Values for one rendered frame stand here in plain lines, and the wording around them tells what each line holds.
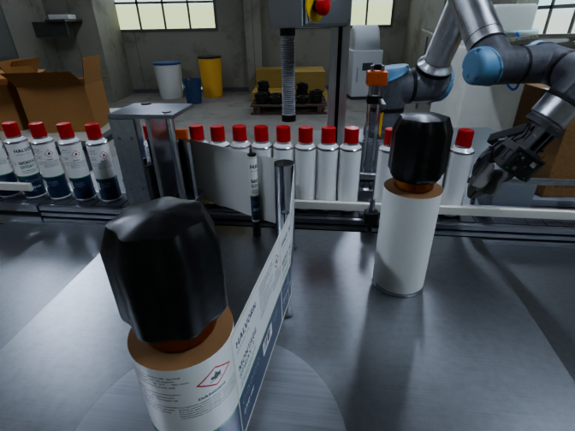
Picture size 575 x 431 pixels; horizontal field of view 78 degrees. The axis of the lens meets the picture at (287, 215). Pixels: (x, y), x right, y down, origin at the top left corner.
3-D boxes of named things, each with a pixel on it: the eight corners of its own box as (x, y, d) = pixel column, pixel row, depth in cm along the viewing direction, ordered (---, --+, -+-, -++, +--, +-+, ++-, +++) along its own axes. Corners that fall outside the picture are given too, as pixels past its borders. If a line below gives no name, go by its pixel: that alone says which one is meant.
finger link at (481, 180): (465, 199, 80) (495, 167, 76) (456, 189, 85) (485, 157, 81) (475, 206, 80) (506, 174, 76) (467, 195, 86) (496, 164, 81)
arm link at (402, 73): (364, 104, 129) (367, 63, 123) (399, 102, 131) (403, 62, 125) (377, 109, 119) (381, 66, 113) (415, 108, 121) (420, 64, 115)
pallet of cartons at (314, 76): (323, 91, 745) (323, 65, 721) (328, 100, 661) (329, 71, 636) (255, 93, 744) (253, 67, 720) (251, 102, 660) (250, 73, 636)
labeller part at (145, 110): (107, 118, 70) (105, 113, 70) (134, 106, 80) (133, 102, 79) (173, 119, 68) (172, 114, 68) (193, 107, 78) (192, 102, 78)
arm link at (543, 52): (507, 38, 77) (544, 51, 69) (553, 37, 79) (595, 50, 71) (494, 76, 82) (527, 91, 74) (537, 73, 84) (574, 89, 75)
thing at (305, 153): (293, 211, 89) (293, 129, 79) (295, 202, 94) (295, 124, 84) (314, 212, 89) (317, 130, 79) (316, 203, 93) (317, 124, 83)
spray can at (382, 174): (373, 215, 87) (382, 132, 77) (370, 205, 91) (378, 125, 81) (395, 215, 86) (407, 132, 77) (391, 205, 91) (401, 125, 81)
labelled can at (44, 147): (46, 200, 97) (18, 125, 87) (59, 192, 102) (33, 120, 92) (63, 201, 96) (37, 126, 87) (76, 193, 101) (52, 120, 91)
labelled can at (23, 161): (35, 191, 102) (7, 120, 93) (51, 191, 102) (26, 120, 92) (21, 199, 98) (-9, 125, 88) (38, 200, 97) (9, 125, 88)
